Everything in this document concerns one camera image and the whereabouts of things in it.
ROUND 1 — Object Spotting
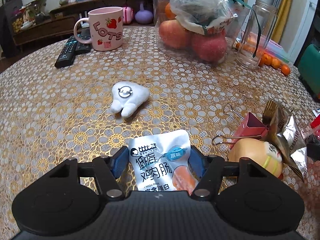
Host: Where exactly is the pink strawberry mug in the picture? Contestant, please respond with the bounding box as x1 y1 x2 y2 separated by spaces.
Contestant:
74 7 123 51

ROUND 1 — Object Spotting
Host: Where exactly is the clear fruit bowl with apples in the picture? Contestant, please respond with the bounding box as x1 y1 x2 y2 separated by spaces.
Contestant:
153 0 249 66

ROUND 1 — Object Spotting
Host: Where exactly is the black remote control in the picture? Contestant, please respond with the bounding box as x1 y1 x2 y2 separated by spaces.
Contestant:
54 36 92 69

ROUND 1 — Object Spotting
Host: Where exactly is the white chicken sausage packet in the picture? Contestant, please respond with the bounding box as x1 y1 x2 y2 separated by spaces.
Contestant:
129 129 198 194

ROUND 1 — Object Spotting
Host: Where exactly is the orange mandarin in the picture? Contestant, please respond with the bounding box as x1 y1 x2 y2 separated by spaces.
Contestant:
281 64 291 76

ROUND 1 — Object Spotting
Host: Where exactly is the yellow squishy head toy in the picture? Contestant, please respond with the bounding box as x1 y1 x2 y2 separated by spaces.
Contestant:
228 138 283 178

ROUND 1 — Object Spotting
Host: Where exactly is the pink binder clip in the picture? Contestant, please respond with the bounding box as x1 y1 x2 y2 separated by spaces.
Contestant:
211 103 270 147

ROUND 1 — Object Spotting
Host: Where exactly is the white tooth plush keychain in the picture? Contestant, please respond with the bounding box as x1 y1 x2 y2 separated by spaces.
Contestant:
110 81 150 119

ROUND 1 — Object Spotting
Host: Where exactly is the wooden tv cabinet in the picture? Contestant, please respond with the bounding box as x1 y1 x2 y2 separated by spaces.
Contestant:
13 0 153 46

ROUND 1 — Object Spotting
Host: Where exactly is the purple gourd vase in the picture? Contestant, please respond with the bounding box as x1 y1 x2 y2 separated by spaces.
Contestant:
135 2 153 24

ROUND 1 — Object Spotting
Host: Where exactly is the clear glass jar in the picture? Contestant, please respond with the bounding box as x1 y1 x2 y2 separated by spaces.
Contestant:
236 0 277 70

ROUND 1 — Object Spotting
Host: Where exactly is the silver foil snack bag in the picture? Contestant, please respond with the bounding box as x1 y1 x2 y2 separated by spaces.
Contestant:
262 100 307 180

